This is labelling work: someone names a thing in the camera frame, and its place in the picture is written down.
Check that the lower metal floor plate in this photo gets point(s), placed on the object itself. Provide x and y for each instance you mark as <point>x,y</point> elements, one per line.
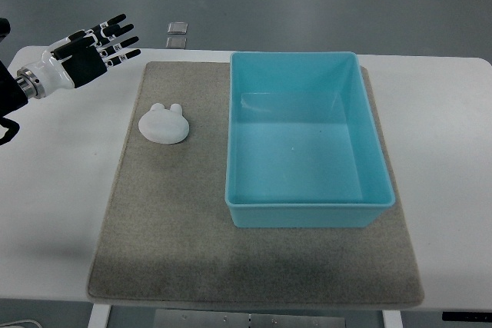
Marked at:
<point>176,42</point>

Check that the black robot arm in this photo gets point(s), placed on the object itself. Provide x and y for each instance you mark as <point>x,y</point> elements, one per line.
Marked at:
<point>13,98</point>

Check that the white table leg right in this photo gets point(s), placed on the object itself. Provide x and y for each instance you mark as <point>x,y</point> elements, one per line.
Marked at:
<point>392,319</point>

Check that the metal bracket under table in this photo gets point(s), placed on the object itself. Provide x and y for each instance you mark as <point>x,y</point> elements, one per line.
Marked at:
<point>190,318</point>

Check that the white table leg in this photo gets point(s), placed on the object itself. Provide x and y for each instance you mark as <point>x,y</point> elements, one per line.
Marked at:
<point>392,319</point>
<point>99,317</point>

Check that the white table leg left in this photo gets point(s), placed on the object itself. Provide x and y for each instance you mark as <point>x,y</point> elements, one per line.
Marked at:
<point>99,317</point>

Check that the black table control panel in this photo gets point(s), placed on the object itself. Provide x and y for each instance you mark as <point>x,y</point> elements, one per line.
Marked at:
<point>472,317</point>

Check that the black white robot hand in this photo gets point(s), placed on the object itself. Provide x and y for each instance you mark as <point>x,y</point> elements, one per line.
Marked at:
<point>78,59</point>

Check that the blue plastic box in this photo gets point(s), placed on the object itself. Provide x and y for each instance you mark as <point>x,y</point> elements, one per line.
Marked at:
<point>303,145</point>

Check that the white bunny toy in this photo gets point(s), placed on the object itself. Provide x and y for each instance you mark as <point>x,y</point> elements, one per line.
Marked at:
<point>163,125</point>

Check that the grey felt mat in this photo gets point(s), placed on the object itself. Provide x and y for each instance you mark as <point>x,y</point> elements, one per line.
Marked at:
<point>168,240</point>

